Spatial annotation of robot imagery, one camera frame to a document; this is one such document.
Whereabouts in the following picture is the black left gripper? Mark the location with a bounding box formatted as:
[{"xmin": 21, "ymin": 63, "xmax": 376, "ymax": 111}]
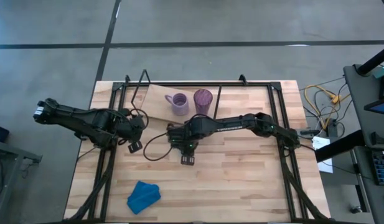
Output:
[{"xmin": 115, "ymin": 114, "xmax": 147, "ymax": 154}]

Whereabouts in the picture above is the yellow cable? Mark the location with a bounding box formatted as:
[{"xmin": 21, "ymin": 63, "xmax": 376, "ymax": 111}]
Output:
[{"xmin": 304, "ymin": 84, "xmax": 351, "ymax": 131}]

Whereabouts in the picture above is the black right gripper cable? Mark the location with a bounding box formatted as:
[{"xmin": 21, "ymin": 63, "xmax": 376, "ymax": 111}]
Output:
[{"xmin": 143, "ymin": 131, "xmax": 174, "ymax": 162}]

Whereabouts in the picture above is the black diagonal pole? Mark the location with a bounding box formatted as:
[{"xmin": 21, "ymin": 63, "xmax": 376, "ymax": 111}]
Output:
[{"xmin": 356, "ymin": 44, "xmax": 384, "ymax": 77}]

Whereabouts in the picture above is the wooden shelf board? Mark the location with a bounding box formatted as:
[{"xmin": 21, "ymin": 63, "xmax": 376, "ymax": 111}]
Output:
[{"xmin": 139, "ymin": 83, "xmax": 223, "ymax": 125}]

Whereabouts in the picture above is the pale pink ribbed mug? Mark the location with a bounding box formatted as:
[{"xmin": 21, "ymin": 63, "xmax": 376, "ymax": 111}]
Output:
[{"xmin": 164, "ymin": 92, "xmax": 190, "ymax": 116}]

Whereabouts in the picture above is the blue folded cloth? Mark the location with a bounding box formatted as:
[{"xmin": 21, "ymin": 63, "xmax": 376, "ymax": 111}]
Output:
[{"xmin": 126, "ymin": 180, "xmax": 162, "ymax": 215}]

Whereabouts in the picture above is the black diagonal desk beam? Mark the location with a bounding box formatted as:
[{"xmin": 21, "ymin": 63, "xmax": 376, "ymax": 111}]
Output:
[{"xmin": 314, "ymin": 128, "xmax": 367, "ymax": 164}]

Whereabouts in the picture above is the purple faceted plastic tumbler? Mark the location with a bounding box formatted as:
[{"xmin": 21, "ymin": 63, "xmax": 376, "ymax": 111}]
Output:
[{"xmin": 192, "ymin": 88, "xmax": 214, "ymax": 116}]

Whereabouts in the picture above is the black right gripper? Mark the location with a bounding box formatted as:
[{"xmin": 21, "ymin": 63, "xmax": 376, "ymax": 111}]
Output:
[{"xmin": 167, "ymin": 122, "xmax": 202, "ymax": 166}]

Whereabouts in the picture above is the bent black shelf post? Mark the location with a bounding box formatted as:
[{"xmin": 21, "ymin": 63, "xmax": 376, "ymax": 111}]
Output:
[{"xmin": 130, "ymin": 68, "xmax": 151, "ymax": 108}]

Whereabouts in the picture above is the blue tablet screen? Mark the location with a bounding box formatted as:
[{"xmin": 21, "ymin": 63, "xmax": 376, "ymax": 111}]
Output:
[{"xmin": 363, "ymin": 96, "xmax": 384, "ymax": 117}]

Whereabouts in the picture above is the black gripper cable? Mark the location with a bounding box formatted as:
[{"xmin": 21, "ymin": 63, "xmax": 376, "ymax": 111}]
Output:
[
  {"xmin": 143, "ymin": 131, "xmax": 174, "ymax": 162},
  {"xmin": 129, "ymin": 107, "xmax": 150, "ymax": 132}
]

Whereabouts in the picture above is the black triangular bracket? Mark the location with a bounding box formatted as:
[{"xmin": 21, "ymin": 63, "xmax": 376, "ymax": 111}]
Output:
[{"xmin": 370, "ymin": 131, "xmax": 384, "ymax": 146}]

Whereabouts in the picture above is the black keyboard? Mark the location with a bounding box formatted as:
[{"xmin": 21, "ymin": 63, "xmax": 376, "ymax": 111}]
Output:
[{"xmin": 372, "ymin": 149, "xmax": 384, "ymax": 187}]

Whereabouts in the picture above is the black aluminium rig frame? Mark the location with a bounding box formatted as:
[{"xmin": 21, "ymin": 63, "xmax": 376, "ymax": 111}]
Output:
[{"xmin": 63, "ymin": 73, "xmax": 331, "ymax": 223}]

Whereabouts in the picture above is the white paper sheet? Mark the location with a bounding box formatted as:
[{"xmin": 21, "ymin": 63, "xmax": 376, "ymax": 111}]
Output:
[{"xmin": 311, "ymin": 135, "xmax": 334, "ymax": 174}]

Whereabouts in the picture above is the straight black shelf post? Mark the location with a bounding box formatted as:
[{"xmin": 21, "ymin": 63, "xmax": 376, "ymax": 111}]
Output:
[{"xmin": 212, "ymin": 85, "xmax": 223, "ymax": 121}]

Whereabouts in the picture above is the grey side desk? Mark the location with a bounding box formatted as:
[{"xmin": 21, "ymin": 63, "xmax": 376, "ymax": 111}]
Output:
[{"xmin": 343, "ymin": 63, "xmax": 384, "ymax": 224}]

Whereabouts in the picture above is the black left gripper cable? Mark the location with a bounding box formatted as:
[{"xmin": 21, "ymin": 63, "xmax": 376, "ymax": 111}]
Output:
[{"xmin": 129, "ymin": 107, "xmax": 150, "ymax": 132}]

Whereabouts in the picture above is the grey side table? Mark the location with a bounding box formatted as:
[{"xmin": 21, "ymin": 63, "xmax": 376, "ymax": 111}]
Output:
[{"xmin": 0, "ymin": 139, "xmax": 43, "ymax": 224}]

